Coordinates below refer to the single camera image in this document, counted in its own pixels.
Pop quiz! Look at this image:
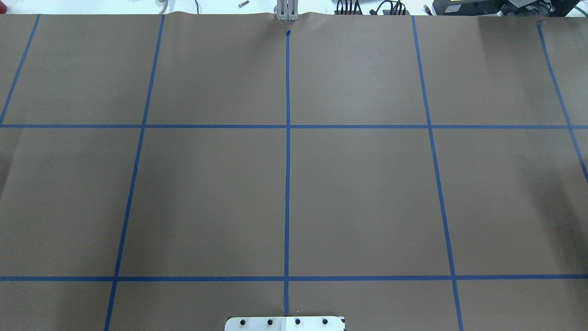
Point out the aluminium frame post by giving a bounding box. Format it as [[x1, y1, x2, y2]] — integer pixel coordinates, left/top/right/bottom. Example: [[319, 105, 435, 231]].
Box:
[[274, 0, 300, 21]]

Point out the white pedestal column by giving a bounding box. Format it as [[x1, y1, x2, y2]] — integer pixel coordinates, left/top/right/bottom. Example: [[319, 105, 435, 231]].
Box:
[[224, 316, 346, 331]]

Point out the black laptop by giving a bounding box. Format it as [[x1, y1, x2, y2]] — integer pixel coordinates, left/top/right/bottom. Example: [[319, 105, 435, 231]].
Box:
[[432, 0, 553, 17]]

